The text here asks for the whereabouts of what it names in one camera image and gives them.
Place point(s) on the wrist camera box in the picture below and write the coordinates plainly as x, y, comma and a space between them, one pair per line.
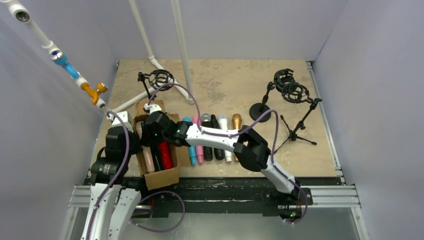
120, 117
150, 108

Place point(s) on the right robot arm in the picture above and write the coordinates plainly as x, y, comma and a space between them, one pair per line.
246, 144

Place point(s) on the cardboard box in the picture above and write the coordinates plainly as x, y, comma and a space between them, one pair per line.
179, 156

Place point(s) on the round base mic stand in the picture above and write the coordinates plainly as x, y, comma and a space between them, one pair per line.
280, 79

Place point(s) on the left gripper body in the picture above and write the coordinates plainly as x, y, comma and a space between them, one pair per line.
117, 136

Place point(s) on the overhead pipe with fittings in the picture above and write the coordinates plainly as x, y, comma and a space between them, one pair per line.
56, 55

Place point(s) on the gold microphone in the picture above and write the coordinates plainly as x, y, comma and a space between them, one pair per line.
236, 121

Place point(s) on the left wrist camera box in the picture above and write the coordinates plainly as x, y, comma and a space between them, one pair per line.
120, 117

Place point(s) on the black orange-tipped microphone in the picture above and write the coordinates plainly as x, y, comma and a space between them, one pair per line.
157, 158

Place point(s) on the plain black microphone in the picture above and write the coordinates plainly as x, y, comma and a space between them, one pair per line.
219, 153

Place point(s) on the blue microphone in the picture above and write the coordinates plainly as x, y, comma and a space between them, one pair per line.
191, 149

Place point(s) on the red glitter microphone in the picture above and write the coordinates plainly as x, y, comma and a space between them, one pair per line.
165, 155

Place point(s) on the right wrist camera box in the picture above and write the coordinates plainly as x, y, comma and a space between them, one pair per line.
150, 108

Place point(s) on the aluminium rail frame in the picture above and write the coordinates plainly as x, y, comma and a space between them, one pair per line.
228, 86

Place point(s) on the white microphone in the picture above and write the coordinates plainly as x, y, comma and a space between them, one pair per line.
223, 125

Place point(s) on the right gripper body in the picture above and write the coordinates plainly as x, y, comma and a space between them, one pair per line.
151, 122

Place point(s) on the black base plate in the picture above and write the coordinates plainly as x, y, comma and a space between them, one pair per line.
221, 195

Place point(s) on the peach pink microphone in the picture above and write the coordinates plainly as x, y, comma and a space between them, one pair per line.
146, 151

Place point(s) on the white PVC pipe frame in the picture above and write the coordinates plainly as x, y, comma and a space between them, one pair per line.
178, 22

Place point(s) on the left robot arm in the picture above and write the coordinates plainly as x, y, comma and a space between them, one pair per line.
112, 198

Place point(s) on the tripod mic stand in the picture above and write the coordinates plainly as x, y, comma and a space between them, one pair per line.
299, 96
153, 80

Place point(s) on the black glitter microphone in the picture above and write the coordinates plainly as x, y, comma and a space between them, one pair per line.
207, 151

